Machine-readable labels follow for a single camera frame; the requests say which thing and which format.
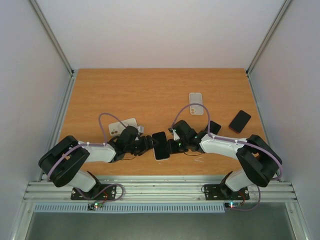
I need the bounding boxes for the aluminium corner post right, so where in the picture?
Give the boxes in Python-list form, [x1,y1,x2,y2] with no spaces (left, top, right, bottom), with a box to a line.
[245,0,294,78]

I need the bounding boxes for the black phone dark edge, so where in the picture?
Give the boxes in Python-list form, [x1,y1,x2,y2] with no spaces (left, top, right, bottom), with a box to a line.
[152,131,170,161]

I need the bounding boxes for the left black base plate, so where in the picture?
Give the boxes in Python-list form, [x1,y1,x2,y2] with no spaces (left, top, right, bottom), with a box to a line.
[70,184,118,201]

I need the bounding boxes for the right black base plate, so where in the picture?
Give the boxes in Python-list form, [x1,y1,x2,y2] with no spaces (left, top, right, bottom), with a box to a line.
[201,184,250,201]

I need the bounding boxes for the black phone pink edge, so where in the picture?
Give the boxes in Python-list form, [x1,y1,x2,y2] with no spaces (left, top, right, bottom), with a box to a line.
[228,110,252,134]

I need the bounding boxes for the slotted grey cable duct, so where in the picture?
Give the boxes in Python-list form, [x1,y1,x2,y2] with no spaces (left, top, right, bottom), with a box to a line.
[33,202,225,214]

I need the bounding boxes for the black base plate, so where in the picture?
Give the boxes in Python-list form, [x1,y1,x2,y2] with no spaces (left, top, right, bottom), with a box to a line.
[70,184,118,201]
[201,184,250,201]

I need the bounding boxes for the right controller board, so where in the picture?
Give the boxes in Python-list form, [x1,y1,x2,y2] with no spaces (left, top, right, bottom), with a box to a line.
[224,201,242,209]

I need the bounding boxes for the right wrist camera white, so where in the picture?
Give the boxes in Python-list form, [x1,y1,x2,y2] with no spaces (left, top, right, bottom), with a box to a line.
[168,128,180,141]

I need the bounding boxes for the aluminium corner post left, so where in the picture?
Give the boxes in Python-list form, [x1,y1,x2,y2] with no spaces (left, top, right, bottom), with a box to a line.
[28,0,74,77]

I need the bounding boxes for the white phone case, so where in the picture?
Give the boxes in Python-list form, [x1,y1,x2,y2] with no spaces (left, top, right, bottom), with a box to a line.
[108,118,138,137]
[189,92,204,116]

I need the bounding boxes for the aluminium rail frame front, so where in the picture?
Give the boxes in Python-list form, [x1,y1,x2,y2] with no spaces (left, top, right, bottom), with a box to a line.
[22,175,297,203]

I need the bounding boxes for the aluminium corner post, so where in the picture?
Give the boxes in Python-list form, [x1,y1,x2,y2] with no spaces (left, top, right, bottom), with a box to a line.
[245,0,294,78]
[28,0,74,77]

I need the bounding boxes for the black phone silver edge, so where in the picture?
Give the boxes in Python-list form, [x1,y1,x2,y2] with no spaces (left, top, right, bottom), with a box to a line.
[204,120,222,135]

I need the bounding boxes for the left controller board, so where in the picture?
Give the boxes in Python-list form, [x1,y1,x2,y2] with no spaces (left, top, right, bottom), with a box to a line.
[87,202,104,211]

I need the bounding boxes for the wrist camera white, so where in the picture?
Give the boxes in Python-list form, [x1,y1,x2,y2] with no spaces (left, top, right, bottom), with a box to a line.
[168,128,180,141]
[137,125,145,134]

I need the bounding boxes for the controller board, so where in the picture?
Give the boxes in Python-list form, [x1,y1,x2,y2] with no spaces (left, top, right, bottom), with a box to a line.
[87,202,104,211]
[224,201,242,209]

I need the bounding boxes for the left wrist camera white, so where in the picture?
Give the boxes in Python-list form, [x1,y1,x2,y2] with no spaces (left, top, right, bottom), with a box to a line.
[137,125,145,134]

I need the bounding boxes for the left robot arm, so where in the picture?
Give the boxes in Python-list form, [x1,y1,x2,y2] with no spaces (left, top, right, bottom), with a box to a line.
[38,126,159,199]

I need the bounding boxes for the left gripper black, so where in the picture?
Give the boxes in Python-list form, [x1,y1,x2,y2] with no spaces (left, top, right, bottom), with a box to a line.
[125,135,159,156]

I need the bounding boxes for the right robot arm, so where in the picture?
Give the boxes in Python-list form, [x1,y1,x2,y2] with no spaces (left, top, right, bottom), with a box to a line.
[168,120,283,200]

